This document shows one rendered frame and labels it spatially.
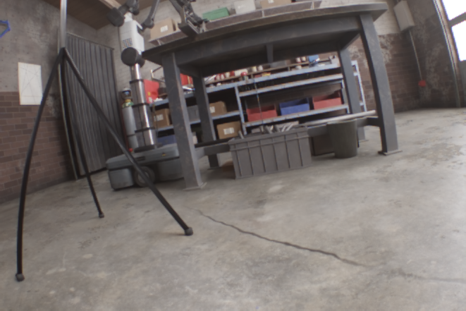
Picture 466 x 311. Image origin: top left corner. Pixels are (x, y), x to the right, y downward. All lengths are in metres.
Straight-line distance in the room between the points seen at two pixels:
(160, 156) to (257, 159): 0.72
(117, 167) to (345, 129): 1.62
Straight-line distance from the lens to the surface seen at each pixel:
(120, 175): 1.94
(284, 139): 1.44
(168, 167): 1.79
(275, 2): 3.92
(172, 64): 1.50
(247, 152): 1.47
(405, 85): 4.47
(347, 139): 1.53
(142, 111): 2.04
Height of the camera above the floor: 0.36
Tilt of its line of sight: 4 degrees down
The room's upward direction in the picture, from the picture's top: 11 degrees counter-clockwise
